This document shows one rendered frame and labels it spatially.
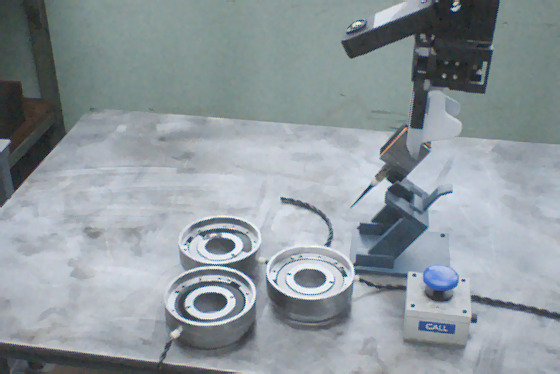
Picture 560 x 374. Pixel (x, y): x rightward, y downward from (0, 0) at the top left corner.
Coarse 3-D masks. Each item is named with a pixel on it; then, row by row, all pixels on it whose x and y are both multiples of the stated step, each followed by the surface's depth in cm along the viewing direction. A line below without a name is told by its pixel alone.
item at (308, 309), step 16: (288, 256) 96; (304, 256) 97; (320, 256) 97; (336, 256) 96; (272, 272) 94; (288, 272) 94; (304, 272) 95; (320, 272) 94; (352, 272) 92; (272, 288) 90; (304, 288) 91; (320, 288) 91; (352, 288) 92; (288, 304) 89; (304, 304) 88; (320, 304) 88; (336, 304) 89; (304, 320) 90; (320, 320) 90
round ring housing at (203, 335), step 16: (192, 272) 92; (208, 272) 93; (224, 272) 93; (240, 272) 92; (176, 288) 91; (208, 288) 91; (240, 288) 91; (192, 304) 89; (208, 304) 92; (224, 304) 91; (176, 320) 85; (224, 320) 85; (240, 320) 86; (192, 336) 85; (208, 336) 85; (224, 336) 85; (240, 336) 88
